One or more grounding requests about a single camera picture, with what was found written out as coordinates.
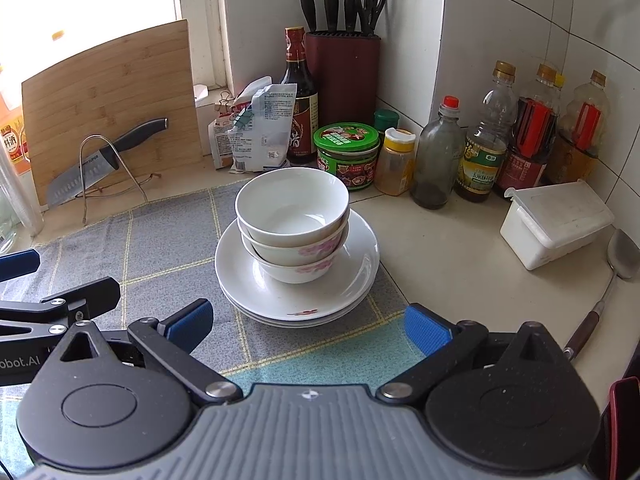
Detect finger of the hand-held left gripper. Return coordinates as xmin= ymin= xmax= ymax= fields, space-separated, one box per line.
xmin=0 ymin=249 xmax=41 ymax=282
xmin=0 ymin=276 xmax=122 ymax=346

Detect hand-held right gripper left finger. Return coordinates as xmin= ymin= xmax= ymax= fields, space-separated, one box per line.
xmin=60 ymin=299 xmax=243 ymax=407

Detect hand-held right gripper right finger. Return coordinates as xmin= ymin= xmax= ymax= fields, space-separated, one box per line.
xmin=376 ymin=304 xmax=560 ymax=406

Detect white plate with fruit print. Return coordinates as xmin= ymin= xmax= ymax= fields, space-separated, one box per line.
xmin=215 ymin=210 xmax=381 ymax=317
xmin=235 ymin=305 xmax=368 ymax=330
xmin=219 ymin=280 xmax=378 ymax=324

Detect white bowl with pink flowers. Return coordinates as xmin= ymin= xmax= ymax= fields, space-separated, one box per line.
xmin=240 ymin=222 xmax=349 ymax=265
xmin=235 ymin=167 xmax=351 ymax=241
xmin=247 ymin=247 xmax=337 ymax=285

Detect clear cling film roll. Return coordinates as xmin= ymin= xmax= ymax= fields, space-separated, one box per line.
xmin=0 ymin=147 xmax=45 ymax=238

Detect grey and teal checked cloth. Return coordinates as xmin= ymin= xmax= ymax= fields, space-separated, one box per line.
xmin=0 ymin=182 xmax=428 ymax=466

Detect orange cooking wine bottle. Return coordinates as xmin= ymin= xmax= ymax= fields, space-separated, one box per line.
xmin=0 ymin=62 xmax=31 ymax=176

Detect white plastic lidded container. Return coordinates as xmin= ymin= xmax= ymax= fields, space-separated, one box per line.
xmin=500 ymin=179 xmax=615 ymax=271

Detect yellow-capped spice bottle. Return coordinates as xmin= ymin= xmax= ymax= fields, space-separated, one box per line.
xmin=375 ymin=128 xmax=417 ymax=196

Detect dark glass bottle red cap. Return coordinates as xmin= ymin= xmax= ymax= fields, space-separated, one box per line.
xmin=411 ymin=95 xmax=465 ymax=210

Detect oil bottle with green label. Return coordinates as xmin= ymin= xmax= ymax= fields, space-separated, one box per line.
xmin=454 ymin=61 xmax=518 ymax=203

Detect white and orange food bag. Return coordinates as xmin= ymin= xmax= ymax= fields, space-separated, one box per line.
xmin=207 ymin=105 xmax=251 ymax=168

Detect sauce jar with green lid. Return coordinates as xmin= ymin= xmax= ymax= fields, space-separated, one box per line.
xmin=313 ymin=122 xmax=381 ymax=192

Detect bamboo cutting board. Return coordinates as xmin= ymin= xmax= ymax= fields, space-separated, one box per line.
xmin=21 ymin=19 xmax=205 ymax=207

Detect white and blue food bag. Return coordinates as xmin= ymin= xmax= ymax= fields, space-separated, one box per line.
xmin=227 ymin=84 xmax=297 ymax=173

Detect small green-capped bottle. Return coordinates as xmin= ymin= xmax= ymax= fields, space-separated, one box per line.
xmin=374 ymin=109 xmax=400 ymax=136

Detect dark red object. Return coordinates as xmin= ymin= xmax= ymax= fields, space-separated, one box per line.
xmin=607 ymin=377 xmax=640 ymax=480

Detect dark soy sauce bottle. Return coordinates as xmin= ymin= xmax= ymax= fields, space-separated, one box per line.
xmin=280 ymin=26 xmax=320 ymax=165

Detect dark red knife block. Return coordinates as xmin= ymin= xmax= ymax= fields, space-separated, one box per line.
xmin=305 ymin=31 xmax=382 ymax=121

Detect black kitchen scissors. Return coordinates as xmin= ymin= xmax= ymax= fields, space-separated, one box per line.
xmin=356 ymin=0 xmax=389 ymax=37

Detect metal wire rack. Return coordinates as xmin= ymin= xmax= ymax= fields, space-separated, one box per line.
xmin=79 ymin=135 xmax=162 ymax=225

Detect black-handled kitchen knife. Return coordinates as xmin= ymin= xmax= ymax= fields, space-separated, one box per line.
xmin=46 ymin=117 xmax=170 ymax=207

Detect dark bottle with red handle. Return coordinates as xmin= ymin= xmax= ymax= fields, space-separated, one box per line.
xmin=492 ymin=63 xmax=561 ymax=198

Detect metal spatula with wooden handle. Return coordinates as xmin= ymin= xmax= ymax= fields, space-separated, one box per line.
xmin=562 ymin=229 xmax=640 ymax=363

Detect amber bottle with red handle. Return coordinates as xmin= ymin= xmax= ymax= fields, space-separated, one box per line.
xmin=545 ymin=70 xmax=612 ymax=186

